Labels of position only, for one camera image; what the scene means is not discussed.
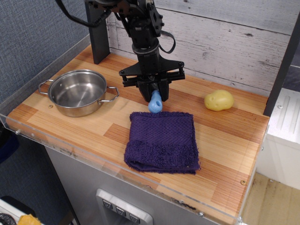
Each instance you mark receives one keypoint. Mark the white side unit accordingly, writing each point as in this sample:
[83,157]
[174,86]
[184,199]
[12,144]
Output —
[279,158]

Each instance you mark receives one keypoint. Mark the dark left vertical post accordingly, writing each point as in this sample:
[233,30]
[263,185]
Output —
[98,35]

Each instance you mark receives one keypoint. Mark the dark right vertical post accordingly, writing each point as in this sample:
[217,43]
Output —
[283,70]

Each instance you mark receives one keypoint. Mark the clear acrylic edge guard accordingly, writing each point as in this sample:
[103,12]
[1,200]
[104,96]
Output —
[228,144]

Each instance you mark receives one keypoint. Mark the dark vertical post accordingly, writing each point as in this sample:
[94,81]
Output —
[98,35]
[283,70]

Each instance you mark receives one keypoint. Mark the blue grey plastic spoon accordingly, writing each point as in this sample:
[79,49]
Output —
[155,105]

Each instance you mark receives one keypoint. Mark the yellow plastic potato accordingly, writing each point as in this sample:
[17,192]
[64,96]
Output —
[219,100]

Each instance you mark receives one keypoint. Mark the yellow black object bottom left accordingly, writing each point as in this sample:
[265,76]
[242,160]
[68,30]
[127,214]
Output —
[14,212]

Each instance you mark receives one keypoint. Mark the purple folded towel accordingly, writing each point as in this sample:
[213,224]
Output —
[162,143]

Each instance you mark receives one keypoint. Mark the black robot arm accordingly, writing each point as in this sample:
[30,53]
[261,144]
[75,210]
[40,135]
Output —
[143,24]

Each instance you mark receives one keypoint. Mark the silver toy fridge cabinet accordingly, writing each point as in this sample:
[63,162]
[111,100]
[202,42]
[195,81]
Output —
[98,187]

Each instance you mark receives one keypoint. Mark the stainless steel pot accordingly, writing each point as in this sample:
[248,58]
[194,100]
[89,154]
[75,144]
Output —
[78,93]

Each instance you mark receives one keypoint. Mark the silver button panel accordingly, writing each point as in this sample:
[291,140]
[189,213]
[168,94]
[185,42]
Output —
[122,208]

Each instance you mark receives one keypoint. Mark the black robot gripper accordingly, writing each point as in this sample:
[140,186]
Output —
[151,70]

